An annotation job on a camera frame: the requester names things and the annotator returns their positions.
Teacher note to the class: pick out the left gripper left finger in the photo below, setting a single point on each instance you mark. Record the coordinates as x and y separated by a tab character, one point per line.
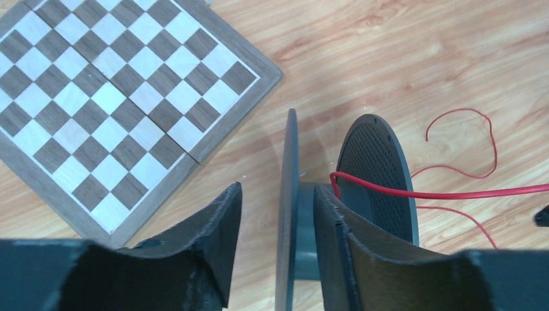
186	267

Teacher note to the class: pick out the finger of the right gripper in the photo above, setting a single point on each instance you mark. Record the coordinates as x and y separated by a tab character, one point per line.
541	218

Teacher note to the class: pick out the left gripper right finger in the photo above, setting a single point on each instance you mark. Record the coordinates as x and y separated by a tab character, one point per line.
364	267

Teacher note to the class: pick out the dark grey cable spool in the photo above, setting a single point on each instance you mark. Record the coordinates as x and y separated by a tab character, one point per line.
370	151

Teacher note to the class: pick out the wooden chessboard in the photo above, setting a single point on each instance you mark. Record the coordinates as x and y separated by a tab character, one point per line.
108	106

